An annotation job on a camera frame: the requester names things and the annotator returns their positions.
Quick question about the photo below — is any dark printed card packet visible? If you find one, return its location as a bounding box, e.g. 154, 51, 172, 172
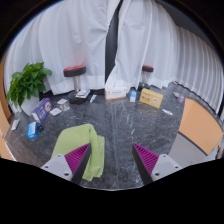
59, 103, 71, 112

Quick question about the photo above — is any yellow box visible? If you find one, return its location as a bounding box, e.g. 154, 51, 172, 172
139, 87, 165, 110

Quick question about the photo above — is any white pleated curtain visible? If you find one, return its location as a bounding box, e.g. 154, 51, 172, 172
173, 25, 224, 116

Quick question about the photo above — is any small white wrapper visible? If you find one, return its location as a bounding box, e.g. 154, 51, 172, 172
161, 108, 174, 117

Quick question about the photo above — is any purple cardboard box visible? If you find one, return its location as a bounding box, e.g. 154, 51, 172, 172
31, 97, 53, 125

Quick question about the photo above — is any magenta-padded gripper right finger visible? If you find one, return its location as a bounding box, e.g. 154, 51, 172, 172
131, 143, 184, 186

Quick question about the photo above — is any light green towel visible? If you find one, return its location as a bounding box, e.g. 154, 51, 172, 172
50, 123, 106, 182

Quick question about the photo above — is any white and orange box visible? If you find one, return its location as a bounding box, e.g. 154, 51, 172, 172
104, 86, 129, 101

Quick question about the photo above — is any small blue and white box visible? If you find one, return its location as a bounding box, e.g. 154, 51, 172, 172
129, 89, 138, 103

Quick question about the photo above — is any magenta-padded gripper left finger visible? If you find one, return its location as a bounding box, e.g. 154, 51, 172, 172
40, 142, 93, 186

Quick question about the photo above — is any white card packet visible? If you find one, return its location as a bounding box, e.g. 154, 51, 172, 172
56, 97, 69, 105
49, 107, 63, 117

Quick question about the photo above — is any white packet on stool base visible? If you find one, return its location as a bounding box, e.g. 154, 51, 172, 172
75, 88, 91, 99

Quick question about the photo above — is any white flat packet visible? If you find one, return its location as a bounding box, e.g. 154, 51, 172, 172
10, 118, 21, 132

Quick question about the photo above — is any blue flat box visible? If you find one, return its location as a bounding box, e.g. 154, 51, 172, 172
26, 121, 39, 140

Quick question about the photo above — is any green plant in white pot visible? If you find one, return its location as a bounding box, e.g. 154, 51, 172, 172
6, 61, 54, 117

